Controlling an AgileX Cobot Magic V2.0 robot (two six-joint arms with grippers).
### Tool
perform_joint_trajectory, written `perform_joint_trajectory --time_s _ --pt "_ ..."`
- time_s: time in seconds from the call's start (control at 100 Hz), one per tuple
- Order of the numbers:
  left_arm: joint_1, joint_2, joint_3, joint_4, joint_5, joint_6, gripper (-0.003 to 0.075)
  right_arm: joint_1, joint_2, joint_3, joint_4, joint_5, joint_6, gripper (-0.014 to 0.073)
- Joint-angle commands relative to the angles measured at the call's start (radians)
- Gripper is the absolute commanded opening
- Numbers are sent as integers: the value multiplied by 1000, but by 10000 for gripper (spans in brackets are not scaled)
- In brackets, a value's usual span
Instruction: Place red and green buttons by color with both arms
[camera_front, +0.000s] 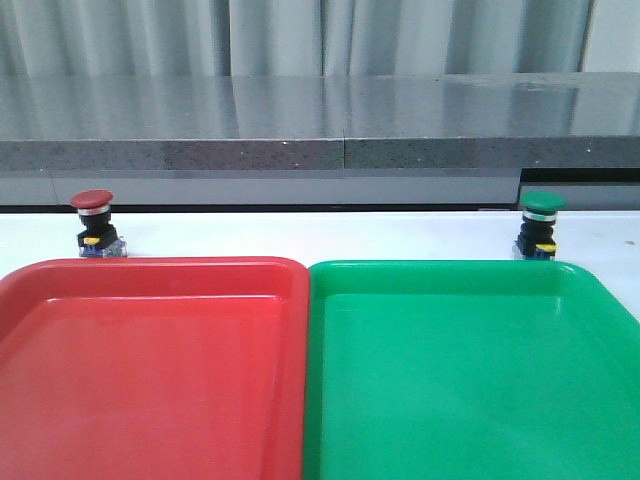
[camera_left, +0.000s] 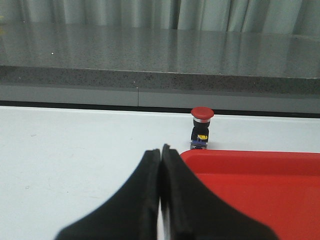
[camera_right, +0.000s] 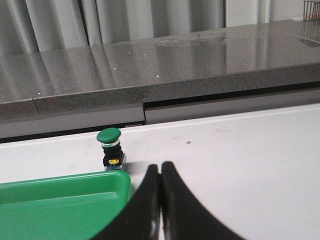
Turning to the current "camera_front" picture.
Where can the green plastic tray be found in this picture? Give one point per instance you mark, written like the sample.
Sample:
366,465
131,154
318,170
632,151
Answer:
469,370

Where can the red mushroom push button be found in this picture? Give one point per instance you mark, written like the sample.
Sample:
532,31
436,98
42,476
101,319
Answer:
99,239

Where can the red plastic tray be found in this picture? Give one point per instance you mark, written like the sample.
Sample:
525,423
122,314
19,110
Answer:
149,368

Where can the green mushroom push button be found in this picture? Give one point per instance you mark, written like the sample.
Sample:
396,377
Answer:
539,214

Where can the grey speckled stone counter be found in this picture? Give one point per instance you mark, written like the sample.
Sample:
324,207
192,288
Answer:
448,142

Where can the white pleated curtain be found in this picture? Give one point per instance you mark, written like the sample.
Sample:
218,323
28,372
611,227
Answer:
292,38

